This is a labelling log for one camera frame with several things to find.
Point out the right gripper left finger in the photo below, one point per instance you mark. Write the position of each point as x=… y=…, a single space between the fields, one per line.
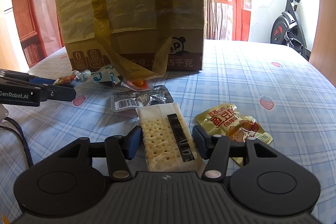
x=119 y=149

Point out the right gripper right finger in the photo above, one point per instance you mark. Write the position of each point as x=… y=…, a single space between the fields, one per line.
x=215 y=149

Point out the cracker packet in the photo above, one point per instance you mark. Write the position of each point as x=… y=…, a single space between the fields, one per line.
x=169 y=146

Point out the small orange snack packet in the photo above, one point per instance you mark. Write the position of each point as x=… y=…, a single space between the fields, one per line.
x=76 y=78

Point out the white blue dotted packet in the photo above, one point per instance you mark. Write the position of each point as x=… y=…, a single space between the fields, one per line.
x=107 y=76

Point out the gold fish tofu packet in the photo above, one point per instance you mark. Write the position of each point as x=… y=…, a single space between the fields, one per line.
x=226 y=120

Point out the small red candy wrapper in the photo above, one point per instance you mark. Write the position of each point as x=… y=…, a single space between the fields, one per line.
x=138 y=85

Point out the plaid strawberry bed sheet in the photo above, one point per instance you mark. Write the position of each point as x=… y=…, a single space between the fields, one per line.
x=291 y=100

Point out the black exercise bike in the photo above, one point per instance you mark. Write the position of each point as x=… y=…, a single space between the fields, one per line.
x=287 y=30

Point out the wooden door panel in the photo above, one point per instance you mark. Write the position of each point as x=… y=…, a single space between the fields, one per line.
x=323 y=52

